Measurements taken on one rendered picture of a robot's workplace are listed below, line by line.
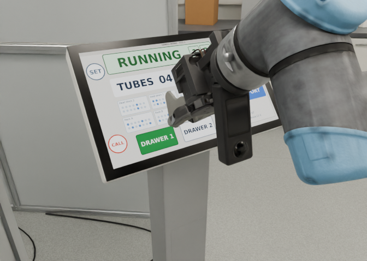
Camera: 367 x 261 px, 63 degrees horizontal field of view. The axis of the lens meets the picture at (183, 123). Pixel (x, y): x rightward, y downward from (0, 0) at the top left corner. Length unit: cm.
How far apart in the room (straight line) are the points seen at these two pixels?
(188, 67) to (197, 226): 72
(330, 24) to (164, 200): 72
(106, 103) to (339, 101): 51
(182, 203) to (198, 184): 8
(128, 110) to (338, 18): 50
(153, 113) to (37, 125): 116
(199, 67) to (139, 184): 141
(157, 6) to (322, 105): 118
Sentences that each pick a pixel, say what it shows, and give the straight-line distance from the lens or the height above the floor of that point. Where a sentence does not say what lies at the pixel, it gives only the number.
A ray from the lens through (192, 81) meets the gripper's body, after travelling 42.
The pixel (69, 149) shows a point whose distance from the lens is 179.
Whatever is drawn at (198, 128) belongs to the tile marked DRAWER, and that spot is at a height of 100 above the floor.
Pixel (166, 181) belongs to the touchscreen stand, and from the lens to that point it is 86.
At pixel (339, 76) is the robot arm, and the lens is 27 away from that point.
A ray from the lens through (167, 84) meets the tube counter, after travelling 74.
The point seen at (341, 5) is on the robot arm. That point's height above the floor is 132.
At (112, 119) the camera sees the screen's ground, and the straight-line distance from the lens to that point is 67.
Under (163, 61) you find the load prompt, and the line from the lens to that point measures 76.
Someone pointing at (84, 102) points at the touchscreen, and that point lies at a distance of 67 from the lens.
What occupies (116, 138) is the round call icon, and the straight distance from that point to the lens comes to 66.
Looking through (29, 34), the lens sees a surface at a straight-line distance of 162.
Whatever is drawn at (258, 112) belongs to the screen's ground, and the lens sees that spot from 84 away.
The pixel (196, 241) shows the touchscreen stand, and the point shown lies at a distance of 110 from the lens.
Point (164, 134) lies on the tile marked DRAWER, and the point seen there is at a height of 101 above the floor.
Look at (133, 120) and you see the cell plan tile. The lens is 68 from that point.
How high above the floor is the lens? 134
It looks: 27 degrees down
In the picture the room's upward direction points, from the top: straight up
